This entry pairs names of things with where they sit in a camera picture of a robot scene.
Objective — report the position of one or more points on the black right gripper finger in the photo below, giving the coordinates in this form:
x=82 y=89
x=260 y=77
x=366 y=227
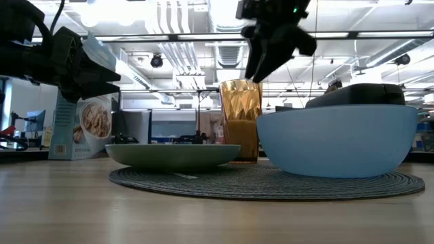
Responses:
x=253 y=54
x=274 y=57

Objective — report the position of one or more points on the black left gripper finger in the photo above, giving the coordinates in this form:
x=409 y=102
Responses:
x=95 y=72
x=95 y=89

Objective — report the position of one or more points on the blue cinnamon squares cereal box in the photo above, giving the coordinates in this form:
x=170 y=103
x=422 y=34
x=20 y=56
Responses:
x=68 y=132

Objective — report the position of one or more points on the amber faceted tumbler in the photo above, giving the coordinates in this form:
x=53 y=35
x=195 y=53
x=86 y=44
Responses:
x=240 y=112

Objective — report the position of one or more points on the blue bowl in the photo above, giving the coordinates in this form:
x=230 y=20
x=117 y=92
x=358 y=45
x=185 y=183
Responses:
x=339 y=142

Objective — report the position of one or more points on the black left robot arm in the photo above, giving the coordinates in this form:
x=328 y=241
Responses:
x=17 y=20

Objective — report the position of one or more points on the grey office partition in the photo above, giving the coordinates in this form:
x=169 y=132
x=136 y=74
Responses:
x=134 y=125

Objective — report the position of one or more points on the computer monitor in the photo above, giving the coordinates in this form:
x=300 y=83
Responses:
x=35 y=120

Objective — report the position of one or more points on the black ceiling spotlight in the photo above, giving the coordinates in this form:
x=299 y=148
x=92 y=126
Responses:
x=335 y=84
x=403 y=59
x=156 y=61

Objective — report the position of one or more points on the yellow box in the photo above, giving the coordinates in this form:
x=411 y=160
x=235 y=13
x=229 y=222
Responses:
x=48 y=136

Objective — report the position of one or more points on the red bar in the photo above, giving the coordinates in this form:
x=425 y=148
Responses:
x=8 y=131

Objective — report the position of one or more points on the red white carton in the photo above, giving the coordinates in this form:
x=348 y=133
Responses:
x=220 y=135

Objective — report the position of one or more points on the black toaster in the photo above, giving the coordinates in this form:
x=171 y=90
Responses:
x=359 y=95

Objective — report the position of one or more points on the pale green plate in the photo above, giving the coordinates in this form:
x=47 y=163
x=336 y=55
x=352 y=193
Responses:
x=169 y=156

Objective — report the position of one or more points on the dark background machine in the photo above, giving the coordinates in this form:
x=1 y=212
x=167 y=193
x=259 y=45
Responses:
x=190 y=138

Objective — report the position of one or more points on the grey round woven placemat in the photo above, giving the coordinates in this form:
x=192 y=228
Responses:
x=257 y=186

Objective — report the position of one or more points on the black overhead frame bar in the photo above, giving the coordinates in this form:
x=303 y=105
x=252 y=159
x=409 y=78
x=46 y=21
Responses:
x=203 y=36

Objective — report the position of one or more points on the black aluminium table frame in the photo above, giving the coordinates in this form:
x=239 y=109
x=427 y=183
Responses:
x=20 y=155

